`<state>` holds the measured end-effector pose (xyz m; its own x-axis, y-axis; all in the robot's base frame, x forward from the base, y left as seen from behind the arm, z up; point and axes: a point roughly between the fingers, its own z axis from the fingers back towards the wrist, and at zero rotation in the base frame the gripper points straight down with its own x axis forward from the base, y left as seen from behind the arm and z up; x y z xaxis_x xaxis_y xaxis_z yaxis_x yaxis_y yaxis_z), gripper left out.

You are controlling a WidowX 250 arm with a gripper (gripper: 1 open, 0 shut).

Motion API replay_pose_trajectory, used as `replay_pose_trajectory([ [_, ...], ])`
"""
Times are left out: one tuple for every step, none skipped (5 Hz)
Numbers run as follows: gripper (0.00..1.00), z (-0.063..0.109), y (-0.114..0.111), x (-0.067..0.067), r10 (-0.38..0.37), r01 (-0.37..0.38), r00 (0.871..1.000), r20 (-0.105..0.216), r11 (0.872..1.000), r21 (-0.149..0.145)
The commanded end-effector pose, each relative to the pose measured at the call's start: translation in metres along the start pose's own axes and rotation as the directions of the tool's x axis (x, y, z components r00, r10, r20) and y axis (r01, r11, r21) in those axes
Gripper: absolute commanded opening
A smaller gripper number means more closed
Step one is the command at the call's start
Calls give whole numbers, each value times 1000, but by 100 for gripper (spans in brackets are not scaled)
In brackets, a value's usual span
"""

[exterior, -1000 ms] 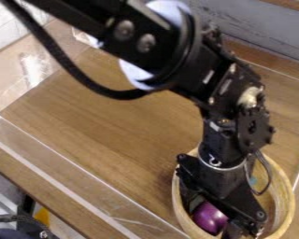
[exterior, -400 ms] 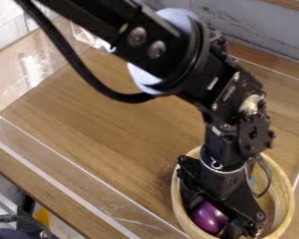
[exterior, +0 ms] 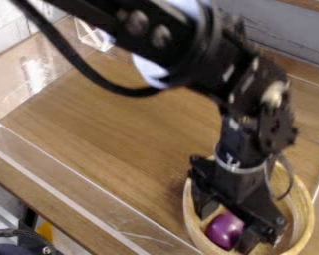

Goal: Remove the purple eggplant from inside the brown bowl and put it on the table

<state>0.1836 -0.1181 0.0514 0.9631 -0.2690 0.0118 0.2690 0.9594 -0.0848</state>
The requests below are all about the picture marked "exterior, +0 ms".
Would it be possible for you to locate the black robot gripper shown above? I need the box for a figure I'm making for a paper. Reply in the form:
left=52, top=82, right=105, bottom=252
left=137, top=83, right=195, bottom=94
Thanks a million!
left=189, top=152, right=288, bottom=255

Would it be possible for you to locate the purple toy eggplant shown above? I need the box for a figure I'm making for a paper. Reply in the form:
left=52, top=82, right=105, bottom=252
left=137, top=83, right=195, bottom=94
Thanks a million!
left=205, top=211, right=245, bottom=250

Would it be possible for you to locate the brown wooden bowl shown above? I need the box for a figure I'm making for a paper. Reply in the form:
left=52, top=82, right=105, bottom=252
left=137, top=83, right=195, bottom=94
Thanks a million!
left=183, top=156, right=316, bottom=255

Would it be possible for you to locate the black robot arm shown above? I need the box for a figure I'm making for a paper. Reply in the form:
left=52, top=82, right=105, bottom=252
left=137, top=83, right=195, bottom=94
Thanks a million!
left=11, top=0, right=298, bottom=255

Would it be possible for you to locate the clear acrylic tray wall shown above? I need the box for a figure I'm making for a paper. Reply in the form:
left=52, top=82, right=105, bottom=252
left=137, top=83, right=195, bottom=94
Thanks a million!
left=0, top=13, right=319, bottom=255

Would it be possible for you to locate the black clamp with cable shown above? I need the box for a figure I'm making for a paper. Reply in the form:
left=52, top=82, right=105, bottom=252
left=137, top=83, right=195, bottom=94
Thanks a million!
left=0, top=228, right=64, bottom=255

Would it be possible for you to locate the clear acrylic corner bracket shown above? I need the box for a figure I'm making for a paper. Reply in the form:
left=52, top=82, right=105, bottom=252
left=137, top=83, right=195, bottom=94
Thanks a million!
left=75, top=18, right=115, bottom=52

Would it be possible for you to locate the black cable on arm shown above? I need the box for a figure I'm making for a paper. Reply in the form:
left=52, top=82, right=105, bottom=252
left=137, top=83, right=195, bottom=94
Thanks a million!
left=11, top=0, right=167, bottom=98

